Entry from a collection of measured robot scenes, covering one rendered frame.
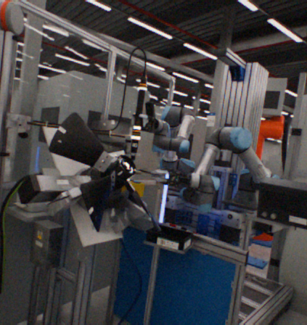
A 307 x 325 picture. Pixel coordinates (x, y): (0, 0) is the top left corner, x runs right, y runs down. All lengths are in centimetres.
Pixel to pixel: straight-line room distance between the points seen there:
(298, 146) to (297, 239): 85
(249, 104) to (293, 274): 167
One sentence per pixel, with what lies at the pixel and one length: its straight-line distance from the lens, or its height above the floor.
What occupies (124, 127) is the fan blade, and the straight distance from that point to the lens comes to 164.
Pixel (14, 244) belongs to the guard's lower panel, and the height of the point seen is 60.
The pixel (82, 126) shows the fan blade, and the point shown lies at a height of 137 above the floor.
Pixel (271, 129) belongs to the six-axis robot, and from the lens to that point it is 540.
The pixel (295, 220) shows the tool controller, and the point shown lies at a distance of 151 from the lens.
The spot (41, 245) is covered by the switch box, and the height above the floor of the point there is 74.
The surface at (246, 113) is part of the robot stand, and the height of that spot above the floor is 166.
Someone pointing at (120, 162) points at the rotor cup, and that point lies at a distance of 139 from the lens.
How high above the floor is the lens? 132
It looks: 3 degrees down
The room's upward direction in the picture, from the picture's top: 8 degrees clockwise
